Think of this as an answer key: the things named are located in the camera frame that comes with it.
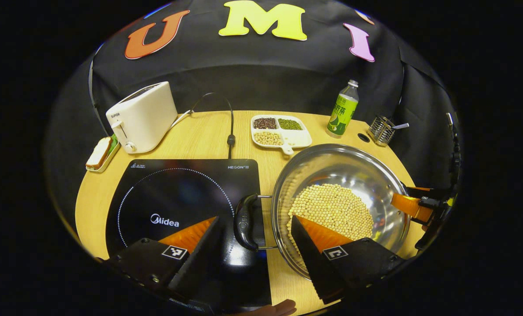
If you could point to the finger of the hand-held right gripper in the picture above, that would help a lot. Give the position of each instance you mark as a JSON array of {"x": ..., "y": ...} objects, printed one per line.
[
  {"x": 410, "y": 206},
  {"x": 419, "y": 189}
]

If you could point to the black table grommet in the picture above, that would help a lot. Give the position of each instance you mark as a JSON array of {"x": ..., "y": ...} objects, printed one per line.
[{"x": 363, "y": 138}]

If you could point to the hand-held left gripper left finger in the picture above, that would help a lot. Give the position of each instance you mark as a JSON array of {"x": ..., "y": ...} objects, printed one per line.
[{"x": 200, "y": 263}]

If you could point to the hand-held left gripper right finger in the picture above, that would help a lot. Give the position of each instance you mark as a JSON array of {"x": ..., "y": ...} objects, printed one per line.
[{"x": 314, "y": 267}]

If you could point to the stainless steel pot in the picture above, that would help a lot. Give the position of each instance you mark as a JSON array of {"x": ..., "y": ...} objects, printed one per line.
[{"x": 331, "y": 162}]

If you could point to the black induction cooktop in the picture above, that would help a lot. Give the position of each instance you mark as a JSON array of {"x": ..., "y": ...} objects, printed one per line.
[{"x": 178, "y": 193}]

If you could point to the white toaster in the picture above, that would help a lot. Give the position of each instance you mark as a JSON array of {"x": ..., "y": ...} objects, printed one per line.
[{"x": 145, "y": 116}]

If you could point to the white divided bean dish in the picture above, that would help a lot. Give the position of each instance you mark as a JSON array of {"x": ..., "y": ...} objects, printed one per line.
[{"x": 283, "y": 138}]

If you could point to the green tea bottle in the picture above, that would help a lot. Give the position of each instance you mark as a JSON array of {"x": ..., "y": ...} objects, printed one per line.
[{"x": 342, "y": 114}]

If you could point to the sandwich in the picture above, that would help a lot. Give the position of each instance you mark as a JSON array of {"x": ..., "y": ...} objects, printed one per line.
[{"x": 99, "y": 153}]

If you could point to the white sandwich tray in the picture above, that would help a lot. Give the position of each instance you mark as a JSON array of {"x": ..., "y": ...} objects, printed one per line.
[{"x": 114, "y": 151}]

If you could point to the black backdrop cloth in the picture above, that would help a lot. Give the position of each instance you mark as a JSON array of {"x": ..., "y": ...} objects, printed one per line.
[{"x": 244, "y": 74}]

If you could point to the pile of soybeans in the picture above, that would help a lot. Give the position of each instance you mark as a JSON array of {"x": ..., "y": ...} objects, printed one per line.
[{"x": 331, "y": 206}]

